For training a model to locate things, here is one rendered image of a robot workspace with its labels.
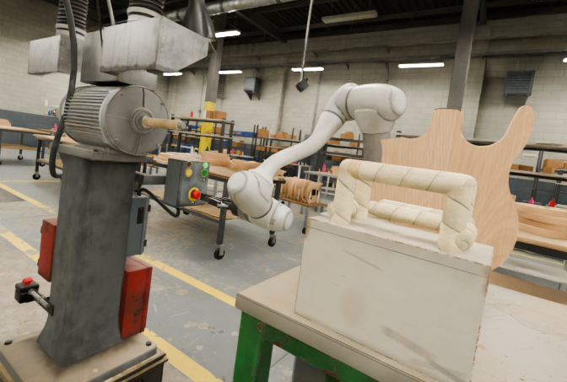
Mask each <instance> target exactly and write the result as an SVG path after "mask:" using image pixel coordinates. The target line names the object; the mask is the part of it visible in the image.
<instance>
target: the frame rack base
mask: <svg viewBox="0 0 567 382"><path fill-rule="evenodd" d="M331 220H332V218H331V217H328V216H324V215H320V216H315V217H310V218H307V225H306V231H305V242H304V248H303V254H302V260H301V266H300V277H299V283H298V289H297V295H296V301H295V307H294V312H295V313H296V314H297V315H300V316H302V317H304V318H306V319H307V320H311V321H313V322H315V323H317V324H318V325H320V326H323V327H325V328H327V329H329V330H331V331H334V332H336V333H337V334H339V335H341V336H345V337H347V338H348V339H350V340H352V341H354V342H357V343H358V344H360V345H363V346H365V347H368V348H369V349H371V350H373V351H375V352H378V353H380V354H382V355H384V356H386V357H388V358H390V359H392V360H394V361H396V362H399V363H401V364H403V365H405V366H407V367H409V368H411V369H413V370H416V371H418V372H420V373H421V374H424V375H426V376H428V377H430V378H431V379H435V380H437V381H439V382H472V378H473V369H474V364H475V359H476V354H477V349H478V340H479V335H480V330H481V325H482V320H483V311H484V306H485V301H486V296H487V292H488V286H489V277H490V273H491V267H492V259H493V250H494V247H493V246H489V245H483V244H479V243H475V242H474V243H473V245H472V247H471V248H470V249H468V250H464V251H463V252H462V254H461V255H454V254H450V253H446V252H444V251H441V250H438V249H437V245H438V239H439V234H436V233H432V232H429V231H425V230H421V229H415V228H411V227H407V226H403V225H400V224H396V223H389V222H386V221H381V220H378V219H374V218H367V220H358V219H354V218H351V219H350V225H341V224H337V223H333V222H331Z"/></svg>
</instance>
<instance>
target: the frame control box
mask: <svg viewBox="0 0 567 382"><path fill-rule="evenodd" d="M187 161H191V162H192V167H190V168H187V167H186V162H187ZM204 162H207V161H202V160H197V159H177V158H168V164H167V170H166V178H165V192H164V199H163V202H162V201H161V200H160V199H159V198H158V197H157V196H156V195H155V194H154V193H152V192H151V191H150V190H148V189H147V188H144V187H143V188H140V189H139V190H138V192H137V194H135V195H134V196H141V195H142V193H141V192H142V191H145V192H146V193H148V194H149V195H150V196H151V197H152V198H153V199H154V200H155V201H156V202H157V203H158V204H159V205H160V206H161V207H162V208H163V209H164V210H165V211H166V212H167V213H168V214H169V215H170V216H172V217H174V218H177V217H179V216H180V213H181V208H182V207H190V206H200V205H205V201H201V200H200V197H201V196H200V197H199V199H197V200H195V199H193V197H192V193H193V192H194V191H200V192H201V193H205V194H207V187H208V174H209V167H210V163H209V162H207V163H208V167H207V168H206V169H204V168H203V163H204ZM188 169H190V170H191V171H192V174H191V175H190V176H187V175H186V171H187V170H188ZM204 170H206V171H207V172H208V174H207V175H206V176H203V171H204ZM164 203H165V204H168V205H171V206H174V207H175V209H176V214H175V213H173V212H172V211H171V210H170V209H169V208H168V207H167V206H166V205H165V204H164Z"/></svg>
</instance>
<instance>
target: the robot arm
mask: <svg viewBox="0 0 567 382"><path fill-rule="evenodd" d="M406 104H407V101H406V96H405V94H404V93H403V92H402V91H401V90H400V89H399V88H397V87H395V86H392V85H389V84H383V83H373V84H364V85H360V86H358V85H357V84H355V83H346V84H344V85H343V86H342V87H340V88H339V89H338V90H337V91H336V92H335V93H334V94H333V96H332V97H331V98H330V99H329V100H328V102H327V104H326V106H325V108H324V110H323V112H322V113H321V116H320V118H319V121H318V122H317V124H316V128H315V130H314V131H313V133H312V134H311V136H310V137H309V138H308V139H307V140H305V141H304V142H302V143H298V144H296V145H294V146H292V147H290V148H286V149H284V150H282V151H280V152H277V153H275V154H273V155H272V156H270V157H269V158H268V159H266V160H265V161H264V162H263V163H262V164H261V165H260V166H259V167H258V168H256V169H249V171H245V170H243V171H237V172H235V173H234V174H233V175H232V176H231V177H230V178H229V180H228V183H227V190H228V193H229V196H230V198H231V199H230V198H226V197H221V196H220V197H217V196H213V195H209V194H205V193H201V197H200V200H201V201H205V202H207V203H208V204H210V205H213V206H215V207H217V208H218V209H220V208H221V207H222V208H226V209H227V210H230V211H231V213H232V214H233V215H235V216H237V217H239V218H240V219H241V220H245V221H247V222H250V223H254V224H255V225H256V226H258V227H260V228H263V229H267V230H271V231H286V230H288V229H289V227H290V226H291V224H292V222H293V212H292V210H291V209H289V208H288V207H287V206H285V205H284V204H282V203H279V201H277V200H275V199H274V198H272V191H273V188H274V185H273V177H274V176H275V174H276V173H277V171H278V170H279V169H280V168H282V167H284V166H285V165H287V164H291V163H293V162H295V161H298V160H300V159H303V158H306V157H308V156H310V155H312V154H313V153H316V152H317V151H318V150H319V149H321V148H322V147H323V146H324V145H325V144H326V143H327V141H328V140H329V139H330V138H331V137H332V136H333V135H334V134H335V133H336V132H337V131H338V130H339V129H340V128H341V127H342V125H343V124H344V123H345V122H346V121H353V120H356V122H357V124H358V126H359V129H360V131H361V132H362V133H363V144H364V161H369V162H375V163H380V162H381V158H382V146H381V139H387V138H390V131H391V130H392V128H393V127H394V123H395V121H396V120H397V119H398V118H399V117H401V116H402V114H403V113H404V111H405V108H406Z"/></svg>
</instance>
